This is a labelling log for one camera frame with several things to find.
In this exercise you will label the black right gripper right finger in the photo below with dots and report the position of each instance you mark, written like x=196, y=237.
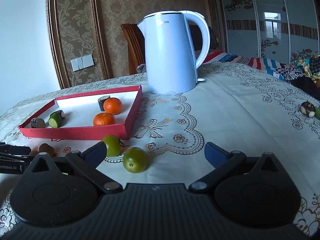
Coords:
x=224, y=164

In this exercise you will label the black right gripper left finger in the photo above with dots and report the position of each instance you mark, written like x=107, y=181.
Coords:
x=85, y=166

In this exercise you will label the small tan potato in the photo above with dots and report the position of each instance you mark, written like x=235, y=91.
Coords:
x=34, y=153
x=47, y=148

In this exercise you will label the green tomato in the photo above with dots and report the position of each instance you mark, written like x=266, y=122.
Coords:
x=135, y=160
x=114, y=145

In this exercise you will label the dark sugarcane piece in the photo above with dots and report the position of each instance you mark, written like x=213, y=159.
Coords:
x=37, y=123
x=101, y=101
x=61, y=113

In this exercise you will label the orange tangerine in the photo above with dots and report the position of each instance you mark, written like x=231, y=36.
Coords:
x=104, y=119
x=113, y=106

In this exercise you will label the green cucumber piece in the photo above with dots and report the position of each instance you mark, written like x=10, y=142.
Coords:
x=55, y=120

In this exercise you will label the red shallow box tray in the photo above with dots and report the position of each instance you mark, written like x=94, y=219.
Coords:
x=80, y=110

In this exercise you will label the floral lace tablecloth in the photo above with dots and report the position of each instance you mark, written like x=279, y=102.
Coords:
x=235, y=107

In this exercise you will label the patterned pillow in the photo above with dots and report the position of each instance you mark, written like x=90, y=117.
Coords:
x=141, y=68

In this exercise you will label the striped bed quilt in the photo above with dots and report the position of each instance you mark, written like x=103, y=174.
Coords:
x=298, y=73

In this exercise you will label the white electric kettle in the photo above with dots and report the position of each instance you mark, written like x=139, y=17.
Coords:
x=171, y=64

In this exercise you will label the glass sliding wardrobe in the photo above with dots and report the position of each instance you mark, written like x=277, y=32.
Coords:
x=281, y=30

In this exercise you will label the white wall switch panel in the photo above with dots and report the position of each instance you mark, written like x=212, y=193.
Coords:
x=82, y=62

